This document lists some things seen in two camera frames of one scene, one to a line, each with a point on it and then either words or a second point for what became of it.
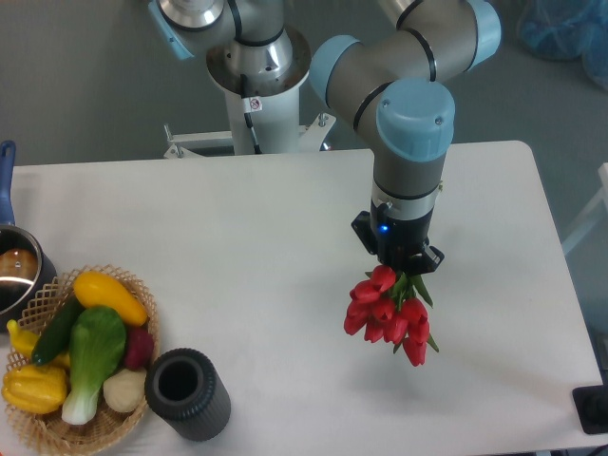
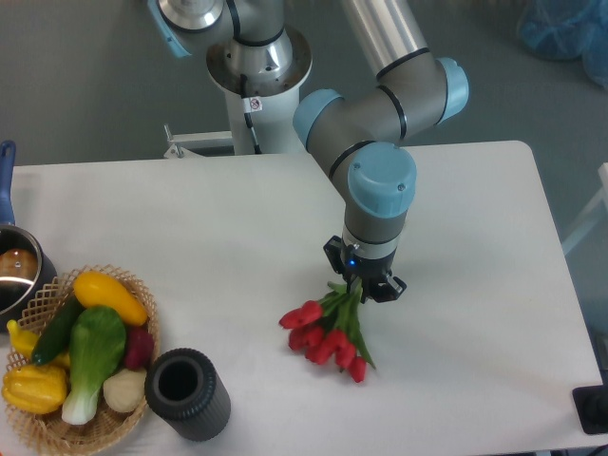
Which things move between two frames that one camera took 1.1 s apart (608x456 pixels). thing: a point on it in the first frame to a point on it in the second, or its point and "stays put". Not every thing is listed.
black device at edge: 591,403 stays put
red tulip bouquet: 392,308 to 331,331
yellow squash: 95,289 stays put
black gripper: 399,241 to 370,271
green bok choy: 97,346 stays put
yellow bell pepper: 35,389 stays put
